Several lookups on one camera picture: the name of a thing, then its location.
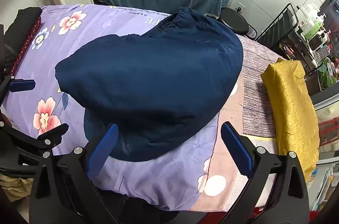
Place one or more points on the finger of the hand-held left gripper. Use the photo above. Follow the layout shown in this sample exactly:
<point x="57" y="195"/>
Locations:
<point x="53" y="133"/>
<point x="22" y="84"/>

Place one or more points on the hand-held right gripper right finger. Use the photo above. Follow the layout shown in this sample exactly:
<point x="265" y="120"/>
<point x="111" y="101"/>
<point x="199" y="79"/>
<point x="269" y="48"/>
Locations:
<point x="237" y="149"/>

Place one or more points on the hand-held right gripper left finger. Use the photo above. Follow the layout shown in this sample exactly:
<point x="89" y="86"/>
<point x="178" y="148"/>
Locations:
<point x="103" y="149"/>

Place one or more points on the navy blue padded jacket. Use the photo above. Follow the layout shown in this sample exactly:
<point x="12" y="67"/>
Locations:
<point x="148" y="75"/>

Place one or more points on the olive cloth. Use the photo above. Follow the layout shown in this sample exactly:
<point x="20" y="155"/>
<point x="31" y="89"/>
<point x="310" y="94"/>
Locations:
<point x="16" y="187"/>

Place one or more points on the grey striped blanket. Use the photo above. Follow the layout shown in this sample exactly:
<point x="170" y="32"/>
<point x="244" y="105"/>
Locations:
<point x="254" y="96"/>

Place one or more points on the black garment with red trim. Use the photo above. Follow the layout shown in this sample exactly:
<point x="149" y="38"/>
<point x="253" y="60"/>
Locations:
<point x="23" y="25"/>

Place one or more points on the folded yellow cloth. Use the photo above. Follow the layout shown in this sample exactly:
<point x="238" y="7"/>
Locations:
<point x="288" y="107"/>

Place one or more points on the purple floral bed sheet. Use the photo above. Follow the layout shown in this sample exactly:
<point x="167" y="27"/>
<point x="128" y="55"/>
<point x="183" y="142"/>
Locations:
<point x="79" y="35"/>

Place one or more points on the glass display counter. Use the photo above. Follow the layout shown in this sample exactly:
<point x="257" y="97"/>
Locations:
<point x="328" y="160"/>

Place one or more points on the potted green plant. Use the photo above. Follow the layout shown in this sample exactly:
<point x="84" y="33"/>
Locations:
<point x="328" y="72"/>

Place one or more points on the black metal trolley cart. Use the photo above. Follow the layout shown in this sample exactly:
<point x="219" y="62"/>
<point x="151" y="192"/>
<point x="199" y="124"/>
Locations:
<point x="275" y="27"/>

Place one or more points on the clear plastic bottle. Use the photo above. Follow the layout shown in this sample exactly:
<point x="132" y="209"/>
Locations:
<point x="323" y="53"/>

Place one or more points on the black round stool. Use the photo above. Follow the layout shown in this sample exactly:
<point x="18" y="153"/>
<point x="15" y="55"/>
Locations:
<point x="233" y="19"/>

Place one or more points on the green bottle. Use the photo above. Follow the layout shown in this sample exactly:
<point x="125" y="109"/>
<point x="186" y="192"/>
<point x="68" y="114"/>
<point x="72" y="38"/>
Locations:
<point x="313" y="29"/>

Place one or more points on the white wall socket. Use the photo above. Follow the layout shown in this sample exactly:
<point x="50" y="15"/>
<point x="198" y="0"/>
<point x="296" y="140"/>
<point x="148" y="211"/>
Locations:
<point x="241" y="7"/>

